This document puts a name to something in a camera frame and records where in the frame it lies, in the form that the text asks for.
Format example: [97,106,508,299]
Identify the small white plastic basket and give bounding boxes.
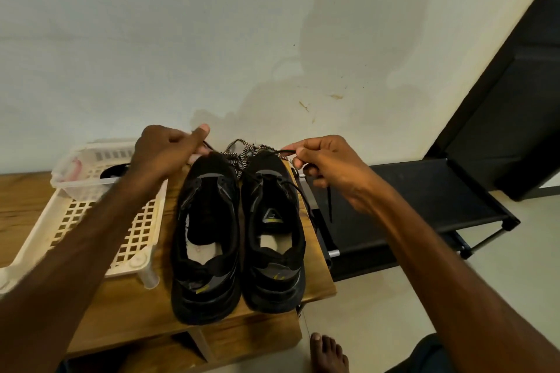
[50,140,141,202]

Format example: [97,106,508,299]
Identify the person's left hand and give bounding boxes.
[129,122,213,186]

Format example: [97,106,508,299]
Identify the person's blue shorts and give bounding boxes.
[54,333,456,373]

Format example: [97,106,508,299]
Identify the black shoe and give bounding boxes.
[240,150,308,314]
[170,152,243,326]

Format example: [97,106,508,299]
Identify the black shoe rack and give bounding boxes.
[297,157,522,283]

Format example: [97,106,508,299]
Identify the dark door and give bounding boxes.
[424,0,560,202]

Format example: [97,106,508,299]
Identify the person's right hand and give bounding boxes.
[282,134,390,214]

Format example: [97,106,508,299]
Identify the person's right forearm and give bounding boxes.
[367,185,560,373]

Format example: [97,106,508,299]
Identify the single black shoelace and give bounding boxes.
[199,139,335,223]

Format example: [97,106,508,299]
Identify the black shoelaces bundle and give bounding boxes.
[100,164,131,180]

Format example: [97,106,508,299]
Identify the low wooden table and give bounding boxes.
[0,161,338,373]

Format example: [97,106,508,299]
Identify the large white plastic tray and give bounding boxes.
[0,138,169,295]

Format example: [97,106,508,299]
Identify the person's left forearm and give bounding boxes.
[0,167,167,373]

